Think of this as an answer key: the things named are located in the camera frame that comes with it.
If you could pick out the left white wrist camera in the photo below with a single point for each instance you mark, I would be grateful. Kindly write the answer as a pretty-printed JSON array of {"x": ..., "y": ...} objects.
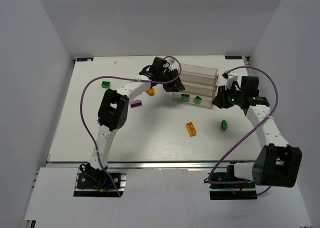
[{"x": 169, "y": 62}]

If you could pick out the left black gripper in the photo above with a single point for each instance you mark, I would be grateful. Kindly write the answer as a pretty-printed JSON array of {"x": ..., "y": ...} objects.
[{"x": 172, "y": 80}]

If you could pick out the clear tiered container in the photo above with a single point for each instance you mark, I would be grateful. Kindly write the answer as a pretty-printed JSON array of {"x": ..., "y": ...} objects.
[{"x": 198, "y": 81}]

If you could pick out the left blue label sticker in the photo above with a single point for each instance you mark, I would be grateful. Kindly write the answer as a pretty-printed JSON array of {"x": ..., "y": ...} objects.
[{"x": 84, "y": 59}]

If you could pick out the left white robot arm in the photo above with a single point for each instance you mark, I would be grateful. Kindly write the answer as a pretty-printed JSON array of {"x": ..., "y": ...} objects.
[{"x": 113, "y": 111}]

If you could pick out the purple rounded lego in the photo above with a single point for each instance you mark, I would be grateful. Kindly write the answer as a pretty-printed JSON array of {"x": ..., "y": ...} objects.
[{"x": 136, "y": 103}]

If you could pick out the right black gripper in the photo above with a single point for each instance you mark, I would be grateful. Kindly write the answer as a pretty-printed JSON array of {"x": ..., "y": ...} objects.
[{"x": 222, "y": 98}]

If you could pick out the green rounded lego right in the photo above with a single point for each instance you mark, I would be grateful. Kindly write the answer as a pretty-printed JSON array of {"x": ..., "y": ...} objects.
[{"x": 224, "y": 125}]

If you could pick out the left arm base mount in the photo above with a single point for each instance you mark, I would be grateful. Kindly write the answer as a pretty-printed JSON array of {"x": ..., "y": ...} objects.
[{"x": 96, "y": 183}]

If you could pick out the orange rounded lego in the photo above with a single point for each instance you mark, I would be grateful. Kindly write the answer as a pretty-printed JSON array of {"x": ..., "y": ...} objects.
[{"x": 151, "y": 91}]

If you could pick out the aluminium table rail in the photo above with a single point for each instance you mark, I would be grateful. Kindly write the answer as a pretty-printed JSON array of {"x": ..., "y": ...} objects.
[{"x": 201, "y": 165}]

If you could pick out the green square lego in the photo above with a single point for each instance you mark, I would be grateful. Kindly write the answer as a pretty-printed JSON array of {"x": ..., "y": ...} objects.
[{"x": 185, "y": 97}]

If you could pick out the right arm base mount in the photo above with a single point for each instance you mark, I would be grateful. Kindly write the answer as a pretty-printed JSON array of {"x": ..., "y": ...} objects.
[{"x": 225, "y": 186}]

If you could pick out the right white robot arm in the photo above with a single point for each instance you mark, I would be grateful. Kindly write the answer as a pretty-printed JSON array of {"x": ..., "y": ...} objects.
[{"x": 278, "y": 163}]

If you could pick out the blue label sticker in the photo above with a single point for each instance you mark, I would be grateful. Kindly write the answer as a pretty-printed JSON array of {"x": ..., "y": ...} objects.
[
  {"x": 84, "y": 59},
  {"x": 233, "y": 57}
]

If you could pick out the right blue label sticker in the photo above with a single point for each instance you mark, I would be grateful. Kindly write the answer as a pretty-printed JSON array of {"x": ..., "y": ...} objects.
[{"x": 233, "y": 57}]

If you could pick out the yellow rectangular lego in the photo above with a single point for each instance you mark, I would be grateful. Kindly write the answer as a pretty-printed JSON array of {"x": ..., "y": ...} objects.
[{"x": 191, "y": 129}]

